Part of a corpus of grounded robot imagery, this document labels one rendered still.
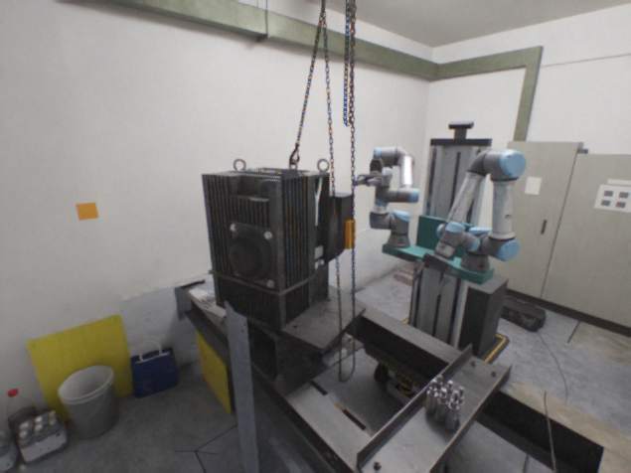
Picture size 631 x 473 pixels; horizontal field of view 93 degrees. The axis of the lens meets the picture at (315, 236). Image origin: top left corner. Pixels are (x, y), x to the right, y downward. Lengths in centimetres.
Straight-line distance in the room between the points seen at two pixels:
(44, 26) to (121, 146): 66
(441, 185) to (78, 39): 228
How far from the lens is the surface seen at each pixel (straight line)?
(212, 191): 159
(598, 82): 403
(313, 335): 149
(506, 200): 165
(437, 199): 210
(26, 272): 239
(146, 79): 242
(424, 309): 238
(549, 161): 381
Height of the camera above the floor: 177
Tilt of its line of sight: 18 degrees down
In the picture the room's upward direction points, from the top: straight up
